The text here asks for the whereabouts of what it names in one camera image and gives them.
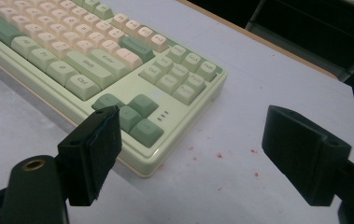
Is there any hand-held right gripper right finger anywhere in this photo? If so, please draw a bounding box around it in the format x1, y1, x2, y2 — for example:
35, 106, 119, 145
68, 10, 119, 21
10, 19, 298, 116
262, 105, 352, 207

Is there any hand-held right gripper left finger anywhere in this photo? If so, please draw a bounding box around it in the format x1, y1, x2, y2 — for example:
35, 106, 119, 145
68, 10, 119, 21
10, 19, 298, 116
57, 105, 123, 207

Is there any green and cream keyboard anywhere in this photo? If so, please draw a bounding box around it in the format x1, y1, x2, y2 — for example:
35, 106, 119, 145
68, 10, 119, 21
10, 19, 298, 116
0, 0, 229, 179

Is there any white table cover sheet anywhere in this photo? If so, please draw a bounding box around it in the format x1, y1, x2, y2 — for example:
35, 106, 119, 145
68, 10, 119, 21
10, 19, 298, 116
0, 0, 354, 224

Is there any light metal desk frame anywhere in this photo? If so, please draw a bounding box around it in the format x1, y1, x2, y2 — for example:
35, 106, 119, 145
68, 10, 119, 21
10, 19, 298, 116
245, 0, 354, 83

